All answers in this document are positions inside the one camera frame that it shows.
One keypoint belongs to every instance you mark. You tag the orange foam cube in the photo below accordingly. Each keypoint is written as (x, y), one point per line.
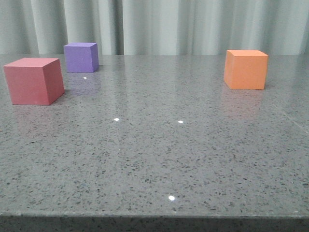
(245, 69)

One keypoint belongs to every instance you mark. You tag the pale green curtain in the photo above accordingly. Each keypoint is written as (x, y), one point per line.
(155, 27)

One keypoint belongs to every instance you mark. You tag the purple foam cube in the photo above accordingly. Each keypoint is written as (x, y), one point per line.
(81, 57)

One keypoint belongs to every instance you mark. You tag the red foam cube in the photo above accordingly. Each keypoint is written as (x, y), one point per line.
(34, 81)

